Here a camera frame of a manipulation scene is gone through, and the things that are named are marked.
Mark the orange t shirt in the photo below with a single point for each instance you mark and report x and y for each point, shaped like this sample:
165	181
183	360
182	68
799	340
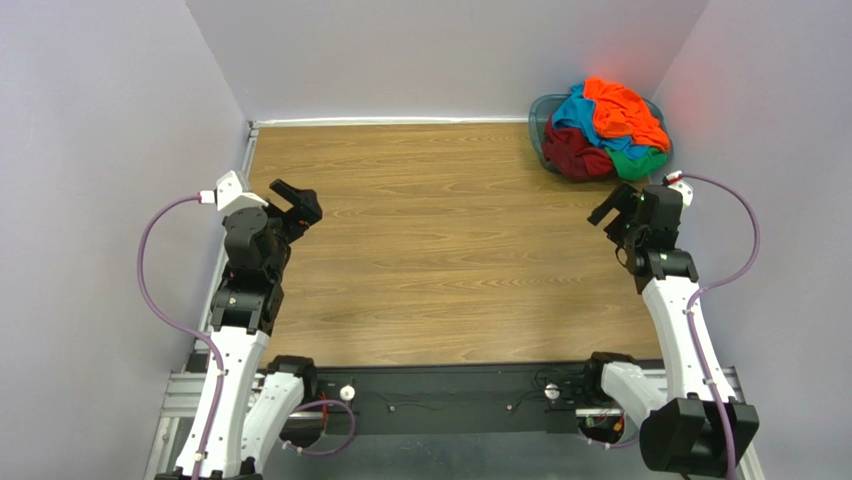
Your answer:
621	112

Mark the translucent blue plastic basket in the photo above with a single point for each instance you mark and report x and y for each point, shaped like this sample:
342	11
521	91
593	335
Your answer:
540	114

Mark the green t shirt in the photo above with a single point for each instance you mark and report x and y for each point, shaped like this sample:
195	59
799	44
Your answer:
641	167

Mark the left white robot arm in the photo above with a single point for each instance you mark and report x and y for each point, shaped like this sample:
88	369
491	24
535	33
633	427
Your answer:
242	407

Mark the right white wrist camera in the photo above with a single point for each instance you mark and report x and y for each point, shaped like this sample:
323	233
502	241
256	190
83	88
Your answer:
676	181

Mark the blue t shirt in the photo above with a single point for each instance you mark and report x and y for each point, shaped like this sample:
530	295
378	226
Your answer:
577	112

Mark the dark red t shirt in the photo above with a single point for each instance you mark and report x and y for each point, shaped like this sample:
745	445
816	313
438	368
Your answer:
571	154

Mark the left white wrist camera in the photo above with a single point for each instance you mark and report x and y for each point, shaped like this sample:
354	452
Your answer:
232	192

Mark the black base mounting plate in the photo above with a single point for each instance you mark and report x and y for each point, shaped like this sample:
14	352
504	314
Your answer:
336	422

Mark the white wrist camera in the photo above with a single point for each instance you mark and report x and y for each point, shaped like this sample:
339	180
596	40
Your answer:
676	181
232	192

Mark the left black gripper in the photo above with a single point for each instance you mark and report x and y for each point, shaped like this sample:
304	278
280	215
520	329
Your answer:
294	211

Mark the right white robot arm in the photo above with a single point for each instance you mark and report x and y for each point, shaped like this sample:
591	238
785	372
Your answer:
697	426

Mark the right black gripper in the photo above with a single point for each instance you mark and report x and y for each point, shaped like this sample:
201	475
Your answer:
625	213

